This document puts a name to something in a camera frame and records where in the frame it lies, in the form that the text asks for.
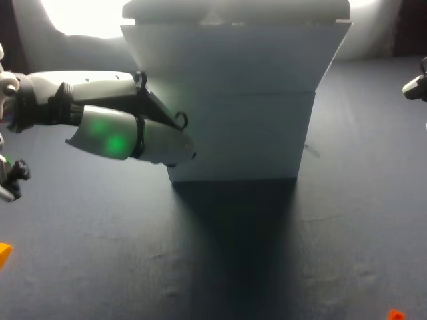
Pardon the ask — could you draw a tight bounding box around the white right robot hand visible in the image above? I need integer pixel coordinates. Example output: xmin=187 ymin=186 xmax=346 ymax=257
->
xmin=402 ymin=56 xmax=427 ymax=103

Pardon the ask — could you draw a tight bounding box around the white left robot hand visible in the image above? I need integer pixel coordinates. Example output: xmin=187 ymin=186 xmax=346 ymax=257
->
xmin=28 ymin=70 xmax=197 ymax=167

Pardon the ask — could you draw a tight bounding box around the cardboard box with flaps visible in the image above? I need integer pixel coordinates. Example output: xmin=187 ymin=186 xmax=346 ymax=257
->
xmin=119 ymin=0 xmax=354 ymax=183

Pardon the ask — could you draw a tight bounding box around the white backdrop cloth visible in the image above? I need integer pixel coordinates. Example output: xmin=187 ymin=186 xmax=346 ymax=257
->
xmin=13 ymin=0 xmax=427 ymax=67

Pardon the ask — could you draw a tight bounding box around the grey table cloth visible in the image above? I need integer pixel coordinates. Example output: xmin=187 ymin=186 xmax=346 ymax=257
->
xmin=0 ymin=55 xmax=427 ymax=320

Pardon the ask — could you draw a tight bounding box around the yellow-orange toy block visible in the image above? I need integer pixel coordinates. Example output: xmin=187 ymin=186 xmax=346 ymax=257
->
xmin=0 ymin=243 xmax=13 ymax=269

